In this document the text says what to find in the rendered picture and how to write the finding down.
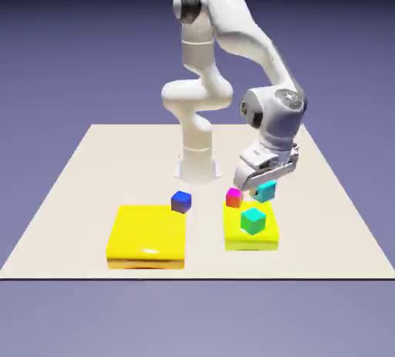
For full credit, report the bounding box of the small green cube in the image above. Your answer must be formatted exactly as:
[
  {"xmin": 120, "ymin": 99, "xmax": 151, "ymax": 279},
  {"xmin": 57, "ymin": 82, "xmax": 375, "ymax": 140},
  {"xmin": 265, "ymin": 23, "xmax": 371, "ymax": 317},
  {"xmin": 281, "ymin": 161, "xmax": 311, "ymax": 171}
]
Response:
[{"xmin": 240, "ymin": 207, "xmax": 267, "ymax": 236}]

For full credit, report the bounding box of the small blue cube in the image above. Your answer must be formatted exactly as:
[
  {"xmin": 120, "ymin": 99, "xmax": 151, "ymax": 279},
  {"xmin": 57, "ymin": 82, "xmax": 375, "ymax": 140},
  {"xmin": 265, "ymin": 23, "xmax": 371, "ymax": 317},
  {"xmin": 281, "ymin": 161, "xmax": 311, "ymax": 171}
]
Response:
[{"xmin": 170, "ymin": 190, "xmax": 192, "ymax": 214}]

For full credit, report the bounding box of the small pink cube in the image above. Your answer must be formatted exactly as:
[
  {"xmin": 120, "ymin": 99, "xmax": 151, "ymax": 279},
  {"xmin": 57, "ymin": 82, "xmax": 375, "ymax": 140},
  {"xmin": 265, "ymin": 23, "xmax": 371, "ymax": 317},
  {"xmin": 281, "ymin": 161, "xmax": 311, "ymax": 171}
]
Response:
[{"xmin": 225, "ymin": 187, "xmax": 245, "ymax": 209}]

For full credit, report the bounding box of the large yellow box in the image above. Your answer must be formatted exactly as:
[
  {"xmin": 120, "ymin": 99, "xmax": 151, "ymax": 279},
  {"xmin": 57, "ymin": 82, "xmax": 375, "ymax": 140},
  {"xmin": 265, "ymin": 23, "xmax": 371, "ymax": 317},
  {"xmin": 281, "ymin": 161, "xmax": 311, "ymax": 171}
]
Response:
[
  {"xmin": 106, "ymin": 204, "xmax": 187, "ymax": 271},
  {"xmin": 222, "ymin": 200, "xmax": 280, "ymax": 252}
]

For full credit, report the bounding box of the small cyan cube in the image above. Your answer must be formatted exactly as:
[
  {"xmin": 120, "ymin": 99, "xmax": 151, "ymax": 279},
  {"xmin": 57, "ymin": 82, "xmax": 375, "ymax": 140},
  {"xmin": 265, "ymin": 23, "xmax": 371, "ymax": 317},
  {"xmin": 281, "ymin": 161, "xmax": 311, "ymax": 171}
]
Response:
[{"xmin": 252, "ymin": 180, "xmax": 277, "ymax": 204}]

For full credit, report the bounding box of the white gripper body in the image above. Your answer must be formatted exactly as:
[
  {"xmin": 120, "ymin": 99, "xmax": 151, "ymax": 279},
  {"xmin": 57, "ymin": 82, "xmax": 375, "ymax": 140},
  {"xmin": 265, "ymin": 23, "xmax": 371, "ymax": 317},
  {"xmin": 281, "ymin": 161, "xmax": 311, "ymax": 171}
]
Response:
[{"xmin": 232, "ymin": 146, "xmax": 299, "ymax": 194}]

